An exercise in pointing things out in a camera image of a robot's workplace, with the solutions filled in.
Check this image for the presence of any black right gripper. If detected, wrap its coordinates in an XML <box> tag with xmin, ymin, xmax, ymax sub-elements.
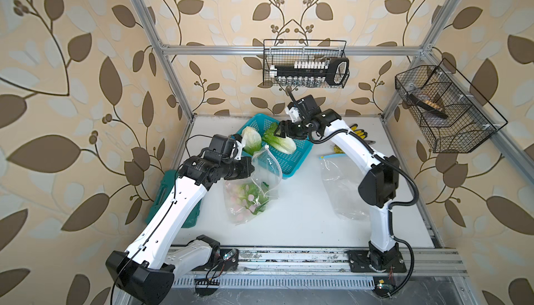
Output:
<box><xmin>273</xmin><ymin>119</ymin><xmax>310</xmax><ymax>139</ymax></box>

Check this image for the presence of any large chinese cabbage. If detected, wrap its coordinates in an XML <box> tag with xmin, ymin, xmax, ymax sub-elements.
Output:
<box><xmin>262</xmin><ymin>123</ymin><xmax>297</xmax><ymax>155</ymax></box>

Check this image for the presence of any pink dotted zipper bag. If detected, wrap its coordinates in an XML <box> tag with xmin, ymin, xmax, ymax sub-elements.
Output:
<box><xmin>223</xmin><ymin>145</ymin><xmax>282</xmax><ymax>224</ymax></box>

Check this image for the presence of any small chinese cabbage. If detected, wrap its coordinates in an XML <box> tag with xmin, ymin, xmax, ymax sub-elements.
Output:
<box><xmin>241</xmin><ymin>126</ymin><xmax>262</xmax><ymax>156</ymax></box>

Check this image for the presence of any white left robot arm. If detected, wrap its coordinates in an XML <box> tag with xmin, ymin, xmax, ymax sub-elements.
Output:
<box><xmin>106</xmin><ymin>134</ymin><xmax>254</xmax><ymax>304</ymax></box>

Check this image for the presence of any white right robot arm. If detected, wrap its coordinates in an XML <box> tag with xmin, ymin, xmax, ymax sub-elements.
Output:
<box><xmin>275</xmin><ymin>104</ymin><xmax>419</xmax><ymax>271</ymax></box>

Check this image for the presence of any clear blue-zip zipper bag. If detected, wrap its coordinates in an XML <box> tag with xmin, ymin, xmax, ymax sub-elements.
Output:
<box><xmin>319</xmin><ymin>154</ymin><xmax>369</xmax><ymax>222</ymax></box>

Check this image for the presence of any teal perforated plastic basket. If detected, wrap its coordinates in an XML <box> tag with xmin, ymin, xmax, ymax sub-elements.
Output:
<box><xmin>237</xmin><ymin>114</ymin><xmax>313</xmax><ymax>178</ymax></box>

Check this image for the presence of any yellow black work glove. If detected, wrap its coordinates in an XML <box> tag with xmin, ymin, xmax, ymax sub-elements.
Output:
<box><xmin>333</xmin><ymin>124</ymin><xmax>368</xmax><ymax>154</ymax></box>

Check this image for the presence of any black socket wrench set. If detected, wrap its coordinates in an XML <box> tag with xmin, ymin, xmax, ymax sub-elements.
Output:
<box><xmin>266</xmin><ymin>57</ymin><xmax>350</xmax><ymax>88</ymax></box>

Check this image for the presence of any dark tool in basket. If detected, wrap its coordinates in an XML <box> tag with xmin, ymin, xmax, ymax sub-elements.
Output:
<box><xmin>408</xmin><ymin>93</ymin><xmax>449</xmax><ymax>119</ymax></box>

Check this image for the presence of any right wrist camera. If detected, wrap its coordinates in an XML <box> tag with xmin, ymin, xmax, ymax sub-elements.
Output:
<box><xmin>285</xmin><ymin>95</ymin><xmax>321</xmax><ymax>123</ymax></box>

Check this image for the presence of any black wire basket back wall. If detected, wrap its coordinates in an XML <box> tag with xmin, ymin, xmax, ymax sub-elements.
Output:
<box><xmin>262</xmin><ymin>39</ymin><xmax>350</xmax><ymax>89</ymax></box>

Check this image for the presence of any black wire basket wall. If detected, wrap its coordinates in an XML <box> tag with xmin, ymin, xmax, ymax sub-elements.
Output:
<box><xmin>395</xmin><ymin>57</ymin><xmax>508</xmax><ymax>153</ymax></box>
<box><xmin>262</xmin><ymin>39</ymin><xmax>350</xmax><ymax>89</ymax></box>

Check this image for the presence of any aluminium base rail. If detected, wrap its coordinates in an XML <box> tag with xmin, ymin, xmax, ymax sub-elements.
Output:
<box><xmin>120</xmin><ymin>246</ymin><xmax>468</xmax><ymax>291</ymax></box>

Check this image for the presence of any black wire basket right wall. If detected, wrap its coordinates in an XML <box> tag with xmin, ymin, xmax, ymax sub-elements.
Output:
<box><xmin>395</xmin><ymin>57</ymin><xmax>508</xmax><ymax>153</ymax></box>

